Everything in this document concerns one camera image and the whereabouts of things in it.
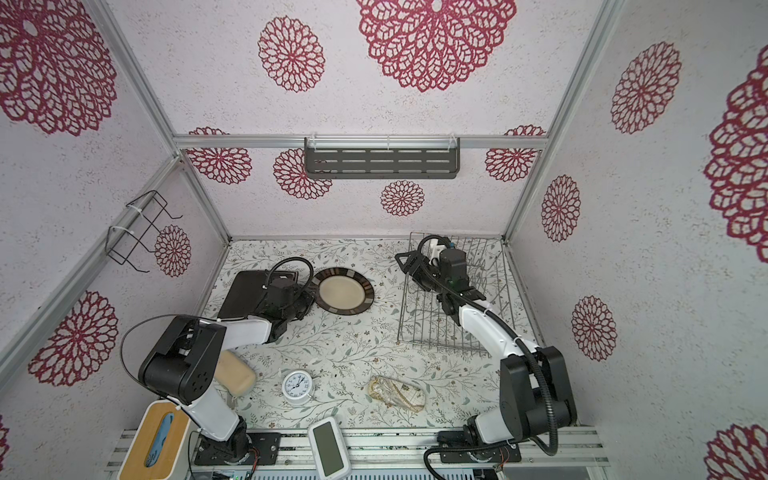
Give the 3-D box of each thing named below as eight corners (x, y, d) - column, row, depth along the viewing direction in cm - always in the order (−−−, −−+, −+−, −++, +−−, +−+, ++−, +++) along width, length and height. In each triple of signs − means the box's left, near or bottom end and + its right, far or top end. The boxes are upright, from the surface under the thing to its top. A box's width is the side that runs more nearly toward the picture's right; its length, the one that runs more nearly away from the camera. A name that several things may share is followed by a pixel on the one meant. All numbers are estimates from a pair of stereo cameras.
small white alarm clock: (283, 404, 83) (279, 399, 79) (289, 376, 88) (285, 370, 84) (311, 404, 83) (308, 399, 79) (315, 376, 88) (312, 370, 84)
